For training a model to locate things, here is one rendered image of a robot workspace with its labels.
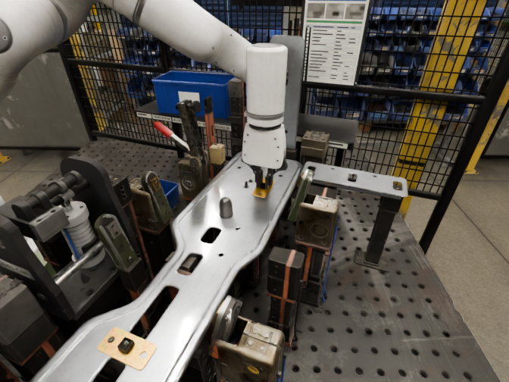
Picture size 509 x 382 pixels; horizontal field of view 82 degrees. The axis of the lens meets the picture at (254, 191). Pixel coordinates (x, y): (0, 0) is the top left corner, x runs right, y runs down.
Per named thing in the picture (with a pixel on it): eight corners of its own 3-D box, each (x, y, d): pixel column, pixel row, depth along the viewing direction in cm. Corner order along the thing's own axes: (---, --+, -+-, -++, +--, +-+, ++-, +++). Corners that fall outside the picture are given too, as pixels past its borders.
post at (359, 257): (388, 272, 93) (416, 199, 76) (352, 263, 96) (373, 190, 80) (388, 258, 98) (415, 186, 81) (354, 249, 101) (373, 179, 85)
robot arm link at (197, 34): (146, 18, 63) (260, 94, 75) (129, 25, 50) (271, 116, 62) (163, -24, 59) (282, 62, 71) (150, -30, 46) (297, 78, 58)
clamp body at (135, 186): (174, 305, 83) (148, 200, 62) (142, 292, 87) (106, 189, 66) (192, 280, 90) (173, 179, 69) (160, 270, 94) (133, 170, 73)
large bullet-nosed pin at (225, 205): (229, 224, 69) (228, 202, 65) (217, 221, 70) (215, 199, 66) (235, 217, 71) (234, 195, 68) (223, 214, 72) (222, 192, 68)
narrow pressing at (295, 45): (295, 150, 97) (305, 36, 78) (263, 145, 101) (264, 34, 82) (295, 149, 98) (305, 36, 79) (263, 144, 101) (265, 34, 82)
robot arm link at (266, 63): (245, 103, 69) (248, 117, 61) (243, 41, 62) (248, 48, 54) (279, 101, 70) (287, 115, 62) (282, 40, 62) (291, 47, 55)
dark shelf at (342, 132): (352, 151, 97) (354, 143, 95) (133, 117, 123) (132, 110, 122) (358, 127, 114) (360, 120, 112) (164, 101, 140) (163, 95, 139)
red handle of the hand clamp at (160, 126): (198, 160, 78) (151, 123, 77) (195, 165, 79) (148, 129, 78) (206, 153, 81) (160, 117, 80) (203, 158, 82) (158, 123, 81)
